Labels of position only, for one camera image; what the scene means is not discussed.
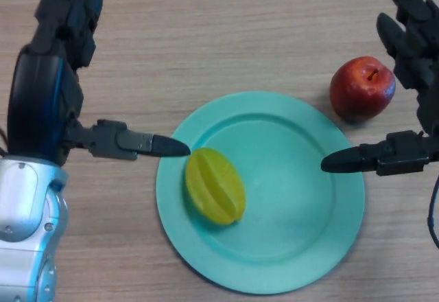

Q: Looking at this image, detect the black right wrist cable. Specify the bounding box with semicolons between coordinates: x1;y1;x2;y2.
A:
427;174;439;250

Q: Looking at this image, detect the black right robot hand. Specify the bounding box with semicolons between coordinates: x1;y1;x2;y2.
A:
320;0;439;177

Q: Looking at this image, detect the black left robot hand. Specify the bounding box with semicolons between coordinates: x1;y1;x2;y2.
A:
6;0;191;166

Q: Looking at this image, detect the green round plate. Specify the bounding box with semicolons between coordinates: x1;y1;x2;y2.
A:
155;91;366;295

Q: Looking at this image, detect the red apple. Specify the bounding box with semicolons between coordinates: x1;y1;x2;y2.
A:
329;56;396;121

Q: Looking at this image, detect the yellow starfruit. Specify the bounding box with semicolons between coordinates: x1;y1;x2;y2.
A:
185;147;247;227

